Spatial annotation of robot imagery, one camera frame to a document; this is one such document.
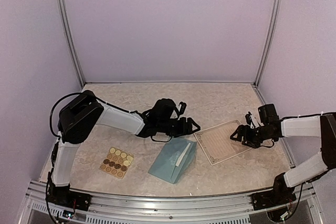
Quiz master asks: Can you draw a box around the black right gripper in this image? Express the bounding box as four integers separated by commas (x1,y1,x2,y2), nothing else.
230,125,274,149

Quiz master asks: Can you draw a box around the round sticker seal sheet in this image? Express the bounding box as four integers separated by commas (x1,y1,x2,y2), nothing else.
99,147,134,179

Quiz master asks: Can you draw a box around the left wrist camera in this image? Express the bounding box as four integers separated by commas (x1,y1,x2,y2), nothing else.
176,101,187,116

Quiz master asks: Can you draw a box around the right aluminium frame post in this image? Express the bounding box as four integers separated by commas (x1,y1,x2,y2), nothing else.
254,0,281,89

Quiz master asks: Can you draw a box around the aluminium frame post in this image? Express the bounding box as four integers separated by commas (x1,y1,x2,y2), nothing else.
254,0,281,89
57,0,86,88

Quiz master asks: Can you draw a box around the beige lined letter paper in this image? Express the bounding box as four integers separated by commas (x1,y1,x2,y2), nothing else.
175,143,191,167

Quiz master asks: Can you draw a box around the teal blue envelope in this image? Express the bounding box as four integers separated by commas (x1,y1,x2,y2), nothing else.
148,138,197,184

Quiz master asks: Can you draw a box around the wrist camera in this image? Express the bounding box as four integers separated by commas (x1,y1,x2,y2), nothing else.
245,104,279,129
176,101,187,116

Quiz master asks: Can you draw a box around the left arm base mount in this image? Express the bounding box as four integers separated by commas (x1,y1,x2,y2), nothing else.
46,182,91,211

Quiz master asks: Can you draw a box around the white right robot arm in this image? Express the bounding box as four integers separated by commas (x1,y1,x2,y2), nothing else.
230,104,335,205

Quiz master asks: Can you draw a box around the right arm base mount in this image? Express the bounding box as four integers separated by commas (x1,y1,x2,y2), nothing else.
251,173,297,210

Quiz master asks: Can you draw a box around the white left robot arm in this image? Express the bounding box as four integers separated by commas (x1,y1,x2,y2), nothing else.
48,90,201,206

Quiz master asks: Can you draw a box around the aluminium front rail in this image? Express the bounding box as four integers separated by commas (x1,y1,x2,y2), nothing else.
16,181,324,223

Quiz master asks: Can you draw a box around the left aluminium frame post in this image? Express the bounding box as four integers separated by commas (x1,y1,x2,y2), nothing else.
57,0,86,88

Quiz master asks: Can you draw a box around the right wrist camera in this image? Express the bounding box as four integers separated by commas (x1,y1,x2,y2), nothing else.
245,104,279,129

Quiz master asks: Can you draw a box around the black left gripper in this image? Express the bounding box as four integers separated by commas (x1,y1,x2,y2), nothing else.
159,118,201,138

